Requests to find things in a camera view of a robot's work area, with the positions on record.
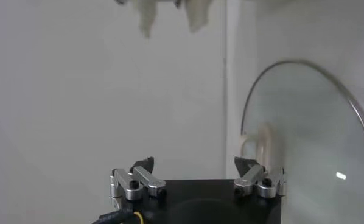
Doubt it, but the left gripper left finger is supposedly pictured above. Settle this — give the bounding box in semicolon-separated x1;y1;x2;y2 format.
108;156;168;203

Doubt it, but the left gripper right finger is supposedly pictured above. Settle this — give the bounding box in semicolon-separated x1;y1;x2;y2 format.
233;156;288;204

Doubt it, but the round glass pot lid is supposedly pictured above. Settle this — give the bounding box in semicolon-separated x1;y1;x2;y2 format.
240;59;364;224

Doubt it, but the small white desk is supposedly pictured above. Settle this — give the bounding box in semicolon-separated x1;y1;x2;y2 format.
114;0;215;39

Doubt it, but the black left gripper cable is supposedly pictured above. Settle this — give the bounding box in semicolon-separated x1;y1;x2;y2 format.
92;209;145;224

